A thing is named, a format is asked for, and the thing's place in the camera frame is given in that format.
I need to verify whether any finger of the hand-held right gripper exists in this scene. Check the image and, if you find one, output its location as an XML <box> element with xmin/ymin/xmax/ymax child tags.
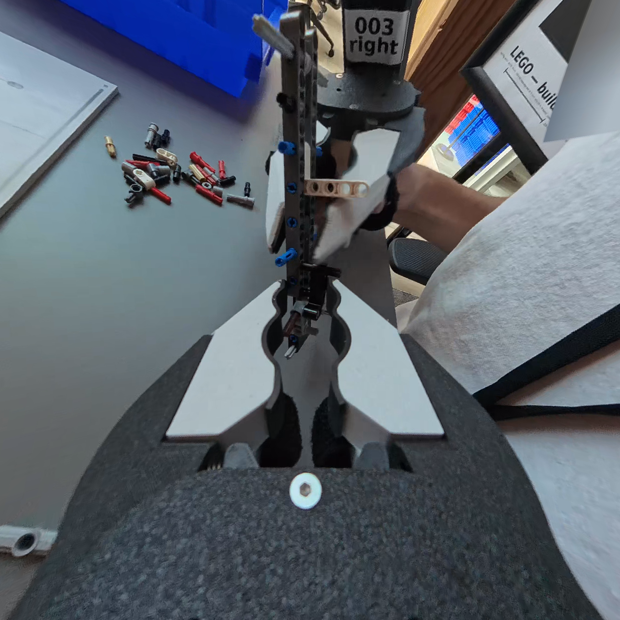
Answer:
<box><xmin>312</xmin><ymin>128</ymin><xmax>402</xmax><ymax>262</ymax></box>
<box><xmin>264</xmin><ymin>148</ymin><xmax>291</xmax><ymax>253</ymax></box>

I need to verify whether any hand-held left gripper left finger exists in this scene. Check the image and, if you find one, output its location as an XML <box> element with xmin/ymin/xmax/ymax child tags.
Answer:
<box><xmin>165</xmin><ymin>280</ymin><xmax>287</xmax><ymax>441</ymax></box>

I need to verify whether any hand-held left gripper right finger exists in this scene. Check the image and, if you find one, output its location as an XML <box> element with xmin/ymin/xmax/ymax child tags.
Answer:
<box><xmin>328</xmin><ymin>280</ymin><xmax>446</xmax><ymax>440</ymax></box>

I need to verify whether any tan lego beam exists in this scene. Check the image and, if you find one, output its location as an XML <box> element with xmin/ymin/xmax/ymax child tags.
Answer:
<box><xmin>305</xmin><ymin>177</ymin><xmax>375</xmax><ymax>197</ymax></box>

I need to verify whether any long dark grey lego assembly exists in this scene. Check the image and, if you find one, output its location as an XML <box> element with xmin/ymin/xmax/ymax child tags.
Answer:
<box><xmin>252</xmin><ymin>10</ymin><xmax>342</xmax><ymax>360</ymax></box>

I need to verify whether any person's right forearm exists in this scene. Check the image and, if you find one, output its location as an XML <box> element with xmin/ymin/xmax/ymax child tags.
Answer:
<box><xmin>426</xmin><ymin>170</ymin><xmax>509</xmax><ymax>253</ymax></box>

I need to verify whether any pile of small lego parts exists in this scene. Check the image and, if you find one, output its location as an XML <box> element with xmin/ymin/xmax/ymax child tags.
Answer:
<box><xmin>121</xmin><ymin>122</ymin><xmax>256</xmax><ymax>209</ymax></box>

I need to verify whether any white lego beam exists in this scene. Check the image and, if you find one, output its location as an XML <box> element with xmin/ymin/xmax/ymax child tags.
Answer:
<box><xmin>0</xmin><ymin>524</ymin><xmax>58</xmax><ymax>558</ymax></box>

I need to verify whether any lego instruction booklet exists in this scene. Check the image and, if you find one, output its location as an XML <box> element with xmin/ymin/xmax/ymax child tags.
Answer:
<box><xmin>0</xmin><ymin>31</ymin><xmax>119</xmax><ymax>219</ymax></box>

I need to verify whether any person's right hand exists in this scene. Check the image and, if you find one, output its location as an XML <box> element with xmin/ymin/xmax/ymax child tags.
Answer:
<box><xmin>390</xmin><ymin>165</ymin><xmax>429</xmax><ymax>228</ymax></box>

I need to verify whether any wooden beam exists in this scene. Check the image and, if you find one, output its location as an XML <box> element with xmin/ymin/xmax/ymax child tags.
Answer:
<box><xmin>404</xmin><ymin>0</ymin><xmax>516</xmax><ymax>127</ymax></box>

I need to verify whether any rack of red blue bins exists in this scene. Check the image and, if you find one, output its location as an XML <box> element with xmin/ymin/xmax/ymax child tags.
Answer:
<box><xmin>419</xmin><ymin>94</ymin><xmax>512</xmax><ymax>197</ymax></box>

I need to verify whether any black office chair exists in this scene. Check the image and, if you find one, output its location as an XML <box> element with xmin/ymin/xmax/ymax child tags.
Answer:
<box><xmin>387</xmin><ymin>236</ymin><xmax>449</xmax><ymax>308</ymax></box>

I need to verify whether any black framed sign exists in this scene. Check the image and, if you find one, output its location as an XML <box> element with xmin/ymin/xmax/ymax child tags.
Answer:
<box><xmin>459</xmin><ymin>0</ymin><xmax>594</xmax><ymax>161</ymax></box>

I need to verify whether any blue plastic bin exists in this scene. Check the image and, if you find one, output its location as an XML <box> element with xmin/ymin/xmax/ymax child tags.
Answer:
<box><xmin>58</xmin><ymin>0</ymin><xmax>282</xmax><ymax>100</ymax></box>

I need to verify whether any black strap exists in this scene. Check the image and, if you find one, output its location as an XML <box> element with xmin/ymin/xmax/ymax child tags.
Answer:
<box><xmin>472</xmin><ymin>304</ymin><xmax>620</xmax><ymax>422</ymax></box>

